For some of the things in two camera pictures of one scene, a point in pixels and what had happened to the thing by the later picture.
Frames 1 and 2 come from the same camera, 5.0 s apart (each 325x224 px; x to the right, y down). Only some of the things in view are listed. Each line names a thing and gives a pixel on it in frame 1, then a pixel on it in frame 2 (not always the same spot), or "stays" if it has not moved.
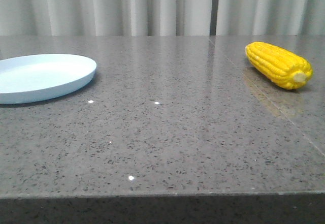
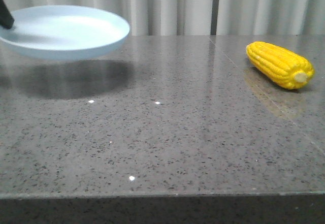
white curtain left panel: [105, 8] stays
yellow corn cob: [287, 69] stays
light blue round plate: [32, 77] to [63, 32]
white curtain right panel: [271, 7] stays
